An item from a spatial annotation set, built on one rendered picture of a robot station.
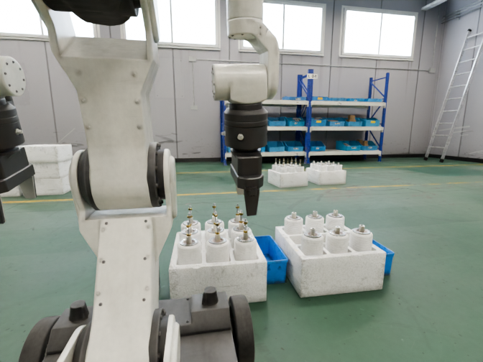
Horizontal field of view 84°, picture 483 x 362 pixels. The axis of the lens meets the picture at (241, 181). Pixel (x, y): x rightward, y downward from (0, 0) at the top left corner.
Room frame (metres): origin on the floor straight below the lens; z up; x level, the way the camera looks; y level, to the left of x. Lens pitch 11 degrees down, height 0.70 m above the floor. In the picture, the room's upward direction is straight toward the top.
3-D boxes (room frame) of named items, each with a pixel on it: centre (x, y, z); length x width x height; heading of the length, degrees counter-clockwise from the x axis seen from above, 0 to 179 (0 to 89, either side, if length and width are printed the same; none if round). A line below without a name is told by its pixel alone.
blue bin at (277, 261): (1.28, -0.14, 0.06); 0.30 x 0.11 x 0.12; 10
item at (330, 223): (1.38, -0.51, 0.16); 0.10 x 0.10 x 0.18
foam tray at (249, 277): (1.17, 0.12, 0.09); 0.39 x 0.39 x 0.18; 9
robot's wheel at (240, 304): (0.72, 0.00, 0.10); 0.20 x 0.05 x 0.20; 11
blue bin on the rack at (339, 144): (6.24, -2.47, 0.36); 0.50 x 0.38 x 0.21; 10
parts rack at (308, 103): (6.08, -1.37, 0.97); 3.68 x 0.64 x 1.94; 101
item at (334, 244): (1.13, -0.43, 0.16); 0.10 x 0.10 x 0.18
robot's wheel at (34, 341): (0.62, 0.52, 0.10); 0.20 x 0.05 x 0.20; 11
